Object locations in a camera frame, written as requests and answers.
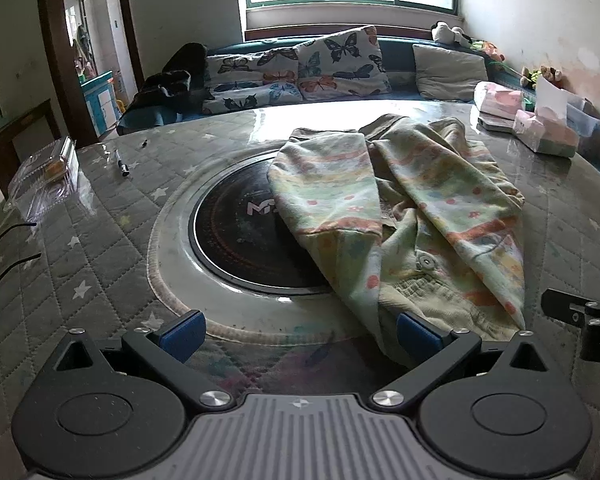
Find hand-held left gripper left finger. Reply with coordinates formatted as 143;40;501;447
42;310;233;413

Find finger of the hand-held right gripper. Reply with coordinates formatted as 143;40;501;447
541;288;600;328

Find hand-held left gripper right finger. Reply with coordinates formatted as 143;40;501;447
370;311;561;413

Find floral striped fleece garment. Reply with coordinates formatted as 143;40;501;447
267;114;527;368

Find hanging clothes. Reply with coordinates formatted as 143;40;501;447
75;22;93;68

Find white round cooktop surround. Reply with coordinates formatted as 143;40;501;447
147;150;396;346

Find round black induction cooktop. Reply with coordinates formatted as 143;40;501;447
187;157;341;296

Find grey star quilted table cover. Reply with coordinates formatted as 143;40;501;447
0;100;600;480

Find pink and green tissue pack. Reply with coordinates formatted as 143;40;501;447
512;109;581;158

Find clear plastic storage box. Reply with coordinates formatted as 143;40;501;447
565;97;600;138

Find flat grey device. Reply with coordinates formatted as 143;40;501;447
477;115;518;135

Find white paper sheet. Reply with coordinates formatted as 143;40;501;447
534;76;571;123

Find clear plastic food container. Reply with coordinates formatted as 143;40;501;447
2;136;81;226

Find small brown plush toy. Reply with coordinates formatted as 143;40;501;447
520;65;563;86

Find blue and white cabinet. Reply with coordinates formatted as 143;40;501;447
80;69;121;136

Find dark clothing pile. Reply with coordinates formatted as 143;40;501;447
127;42;208;111

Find grey pillow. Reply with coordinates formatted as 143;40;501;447
412;44;488;103

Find pink and green plush toy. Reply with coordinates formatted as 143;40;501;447
472;39;506;63

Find large butterfly print pillow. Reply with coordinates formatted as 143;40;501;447
294;25;392;103

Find blue sofa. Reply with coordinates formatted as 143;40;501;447
117;35;600;176

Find black and white plush toy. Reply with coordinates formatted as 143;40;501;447
431;21;473;48

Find black cable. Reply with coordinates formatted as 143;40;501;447
0;252;43;303
0;221;38;257

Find dark brown door frame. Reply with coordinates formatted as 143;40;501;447
35;0;146;136

